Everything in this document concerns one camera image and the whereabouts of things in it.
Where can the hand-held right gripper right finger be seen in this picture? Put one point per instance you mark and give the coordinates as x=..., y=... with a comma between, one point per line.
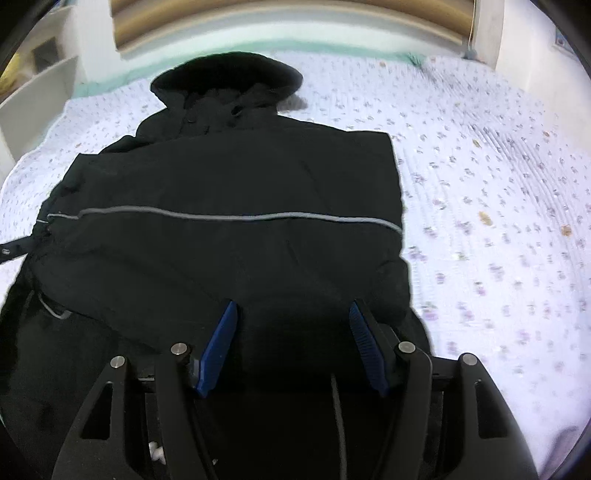
x=364, y=344

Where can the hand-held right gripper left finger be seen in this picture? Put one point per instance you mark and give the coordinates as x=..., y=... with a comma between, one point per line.
x=217, y=344

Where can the black hooded jacket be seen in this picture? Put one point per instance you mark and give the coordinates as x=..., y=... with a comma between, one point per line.
x=221, y=240

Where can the floral white bed sheet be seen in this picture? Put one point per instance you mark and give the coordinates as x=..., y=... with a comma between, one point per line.
x=485, y=207

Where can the green bed cover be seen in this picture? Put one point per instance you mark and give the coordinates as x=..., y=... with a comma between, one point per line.
x=97, y=85

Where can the white shelf unit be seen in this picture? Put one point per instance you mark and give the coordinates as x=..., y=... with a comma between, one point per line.
x=32, y=92

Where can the wooden headboard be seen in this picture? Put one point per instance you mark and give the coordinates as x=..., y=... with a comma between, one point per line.
x=295, y=21

